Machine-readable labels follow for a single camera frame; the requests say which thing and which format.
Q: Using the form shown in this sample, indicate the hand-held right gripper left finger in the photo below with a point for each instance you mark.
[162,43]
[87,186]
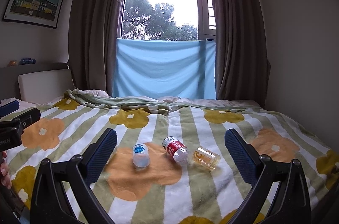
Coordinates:
[102,153]

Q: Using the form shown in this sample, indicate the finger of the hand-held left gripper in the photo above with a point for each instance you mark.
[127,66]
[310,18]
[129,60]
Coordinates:
[9,107]
[25,119]

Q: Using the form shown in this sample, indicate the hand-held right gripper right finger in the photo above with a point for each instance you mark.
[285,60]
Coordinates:
[239,153]

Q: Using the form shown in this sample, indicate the yellow drink bottle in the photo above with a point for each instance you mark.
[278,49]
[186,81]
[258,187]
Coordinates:
[205,159]

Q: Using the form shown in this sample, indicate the person's left hand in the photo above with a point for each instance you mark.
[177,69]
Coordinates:
[4,171]

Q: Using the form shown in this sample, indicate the blue label plastic bottle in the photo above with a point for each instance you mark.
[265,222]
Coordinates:
[141,156]

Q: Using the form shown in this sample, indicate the white headboard cushion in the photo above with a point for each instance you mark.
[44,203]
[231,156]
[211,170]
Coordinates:
[45,85]

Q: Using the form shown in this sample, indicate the small orange toy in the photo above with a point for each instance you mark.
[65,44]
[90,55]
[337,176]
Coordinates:
[13,63]

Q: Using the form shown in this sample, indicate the blue toy on headboard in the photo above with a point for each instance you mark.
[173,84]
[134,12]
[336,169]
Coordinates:
[27,61]

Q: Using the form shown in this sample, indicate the grey bed headboard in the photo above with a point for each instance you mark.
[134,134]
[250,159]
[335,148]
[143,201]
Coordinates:
[39,67]

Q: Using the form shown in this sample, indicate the green crumpled blanket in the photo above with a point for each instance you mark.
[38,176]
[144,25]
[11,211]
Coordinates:
[127,103]

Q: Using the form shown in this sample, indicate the red label plastic bottle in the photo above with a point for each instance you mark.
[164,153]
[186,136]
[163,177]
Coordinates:
[176,150]

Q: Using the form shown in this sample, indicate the striped floral blanket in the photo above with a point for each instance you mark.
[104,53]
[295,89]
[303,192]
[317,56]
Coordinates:
[169,187]

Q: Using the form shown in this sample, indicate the light blue hanging cloth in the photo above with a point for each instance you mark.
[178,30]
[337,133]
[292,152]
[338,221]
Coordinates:
[164,67]

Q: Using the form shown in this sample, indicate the brown curtain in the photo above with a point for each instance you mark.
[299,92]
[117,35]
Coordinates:
[238,33]
[95,28]

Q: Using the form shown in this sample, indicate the window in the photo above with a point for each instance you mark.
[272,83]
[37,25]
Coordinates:
[161,1]

